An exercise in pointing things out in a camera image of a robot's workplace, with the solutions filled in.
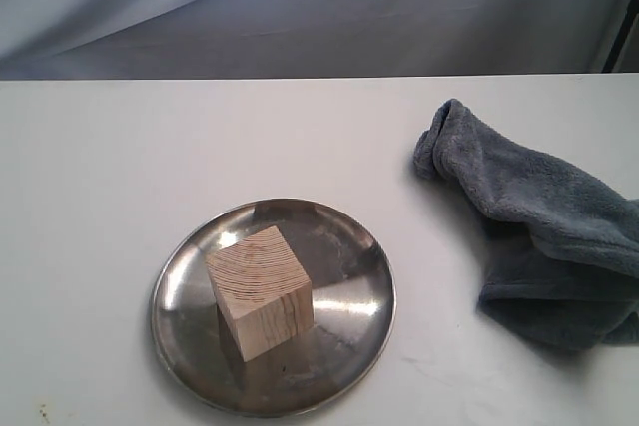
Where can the light wooden block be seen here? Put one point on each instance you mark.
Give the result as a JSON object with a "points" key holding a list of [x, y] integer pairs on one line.
{"points": [[262, 291]]}

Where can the grey-blue fluffy towel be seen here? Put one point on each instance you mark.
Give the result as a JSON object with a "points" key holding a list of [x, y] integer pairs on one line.
{"points": [[566, 270]]}

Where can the round stainless steel plate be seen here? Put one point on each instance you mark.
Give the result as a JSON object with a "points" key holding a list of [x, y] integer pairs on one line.
{"points": [[354, 303]]}

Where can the grey fabric backdrop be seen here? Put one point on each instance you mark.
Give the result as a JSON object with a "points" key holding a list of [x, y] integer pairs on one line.
{"points": [[250, 39]]}

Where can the black stand pole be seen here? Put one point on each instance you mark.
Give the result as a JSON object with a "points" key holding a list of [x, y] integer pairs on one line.
{"points": [[621, 44]]}

